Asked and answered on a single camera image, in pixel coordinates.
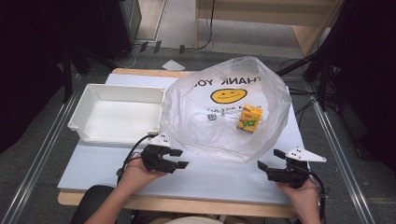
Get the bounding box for clear smiley plastic bag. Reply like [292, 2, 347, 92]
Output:
[158, 56, 293, 164]

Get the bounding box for right hand-held gripper cable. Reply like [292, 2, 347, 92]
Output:
[306, 169, 327, 224]

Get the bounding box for light wooden furniture frame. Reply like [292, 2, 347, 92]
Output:
[194, 0, 345, 59]

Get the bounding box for black cabinet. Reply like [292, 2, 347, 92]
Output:
[99, 0, 143, 62]

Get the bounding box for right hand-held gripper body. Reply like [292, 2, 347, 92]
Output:
[266, 147, 328, 189]

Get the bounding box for left hand-held gripper cable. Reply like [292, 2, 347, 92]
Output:
[116, 133, 159, 185]

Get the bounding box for person's left hand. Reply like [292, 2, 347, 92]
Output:
[120, 157, 167, 192]

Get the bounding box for white plastic bin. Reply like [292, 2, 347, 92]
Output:
[67, 83, 166, 148]

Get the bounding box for black floor cables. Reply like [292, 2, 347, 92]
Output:
[288, 87, 321, 116]

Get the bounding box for person's beige clothing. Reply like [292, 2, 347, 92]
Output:
[148, 216, 226, 224]

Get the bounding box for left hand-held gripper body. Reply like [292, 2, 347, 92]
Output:
[140, 133, 176, 175]

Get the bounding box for black hanging cable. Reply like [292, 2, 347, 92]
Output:
[192, 0, 217, 51]

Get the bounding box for metal floor rail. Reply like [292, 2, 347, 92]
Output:
[0, 90, 82, 224]
[309, 92, 376, 224]

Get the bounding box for black curtain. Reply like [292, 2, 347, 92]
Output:
[0, 0, 104, 154]
[323, 0, 396, 171]

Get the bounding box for white paper sheet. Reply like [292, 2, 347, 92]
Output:
[162, 59, 186, 72]

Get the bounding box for pale blue table sheet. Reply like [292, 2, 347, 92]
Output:
[57, 73, 312, 206]

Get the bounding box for wooden table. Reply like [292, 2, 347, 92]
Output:
[57, 67, 297, 218]

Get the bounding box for white floor cable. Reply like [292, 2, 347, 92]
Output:
[113, 45, 141, 69]

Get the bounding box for person's right hand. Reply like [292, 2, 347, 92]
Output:
[276, 179, 321, 216]

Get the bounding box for hand-held gripper cable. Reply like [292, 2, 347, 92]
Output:
[116, 133, 159, 185]
[306, 169, 327, 224]

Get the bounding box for black metal stand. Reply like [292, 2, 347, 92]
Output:
[60, 43, 92, 104]
[276, 46, 335, 111]

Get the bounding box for yellow juice carton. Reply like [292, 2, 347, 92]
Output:
[236, 104, 264, 134]

